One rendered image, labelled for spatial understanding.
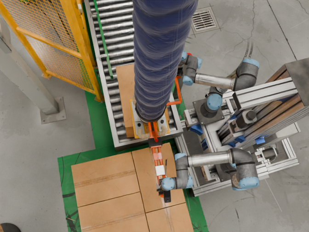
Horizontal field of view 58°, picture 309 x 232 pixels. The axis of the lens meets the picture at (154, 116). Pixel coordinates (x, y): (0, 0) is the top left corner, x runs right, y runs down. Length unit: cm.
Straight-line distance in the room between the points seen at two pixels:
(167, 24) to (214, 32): 316
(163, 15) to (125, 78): 168
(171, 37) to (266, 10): 362
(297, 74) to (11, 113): 315
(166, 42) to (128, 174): 187
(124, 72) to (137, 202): 122
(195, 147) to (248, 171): 153
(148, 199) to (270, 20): 307
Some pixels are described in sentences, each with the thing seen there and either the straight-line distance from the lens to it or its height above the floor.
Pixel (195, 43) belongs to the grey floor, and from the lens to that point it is 400.
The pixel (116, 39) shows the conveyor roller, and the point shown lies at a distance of 330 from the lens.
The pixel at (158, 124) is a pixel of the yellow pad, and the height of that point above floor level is 111.
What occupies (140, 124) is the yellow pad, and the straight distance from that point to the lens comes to 226.
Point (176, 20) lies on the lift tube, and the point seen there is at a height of 251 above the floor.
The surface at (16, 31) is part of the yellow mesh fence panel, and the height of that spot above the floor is 98.
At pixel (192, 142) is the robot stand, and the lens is 323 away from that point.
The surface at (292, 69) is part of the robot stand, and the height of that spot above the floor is 203.
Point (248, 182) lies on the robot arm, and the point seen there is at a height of 167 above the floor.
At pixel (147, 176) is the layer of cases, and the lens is 277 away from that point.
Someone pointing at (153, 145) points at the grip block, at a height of 123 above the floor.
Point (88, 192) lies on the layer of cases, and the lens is 280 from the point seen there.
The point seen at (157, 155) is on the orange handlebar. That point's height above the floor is 123.
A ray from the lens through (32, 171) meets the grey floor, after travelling 354.
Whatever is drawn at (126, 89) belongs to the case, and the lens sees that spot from 257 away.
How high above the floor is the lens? 330
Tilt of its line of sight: 72 degrees down
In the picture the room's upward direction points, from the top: 10 degrees clockwise
